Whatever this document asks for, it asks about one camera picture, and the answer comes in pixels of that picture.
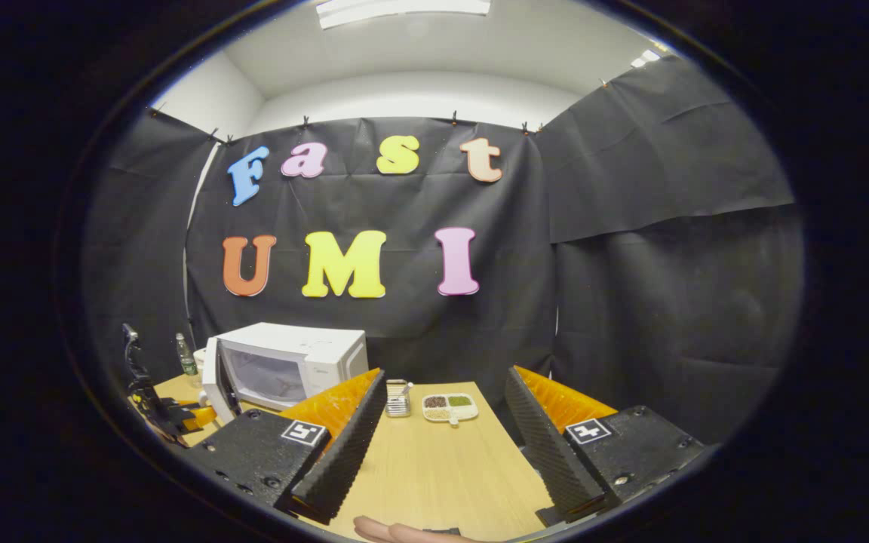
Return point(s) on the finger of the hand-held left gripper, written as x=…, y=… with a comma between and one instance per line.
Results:
x=201, y=417

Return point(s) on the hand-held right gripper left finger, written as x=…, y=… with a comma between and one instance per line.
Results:
x=351, y=445

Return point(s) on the black backdrop cloth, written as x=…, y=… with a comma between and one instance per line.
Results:
x=631, y=264

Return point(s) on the white microwave oven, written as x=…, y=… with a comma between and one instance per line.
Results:
x=329, y=354

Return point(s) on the small ceiling light panel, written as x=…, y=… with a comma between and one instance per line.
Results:
x=646, y=58

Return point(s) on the divided plate with grains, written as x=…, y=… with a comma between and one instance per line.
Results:
x=449, y=407

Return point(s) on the small metal tin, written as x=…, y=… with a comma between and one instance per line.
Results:
x=398, y=400

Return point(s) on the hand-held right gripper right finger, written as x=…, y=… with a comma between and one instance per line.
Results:
x=540, y=445

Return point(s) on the long ceiling light panel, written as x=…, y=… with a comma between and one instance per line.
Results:
x=404, y=9

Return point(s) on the white toaster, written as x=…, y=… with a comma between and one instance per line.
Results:
x=200, y=359

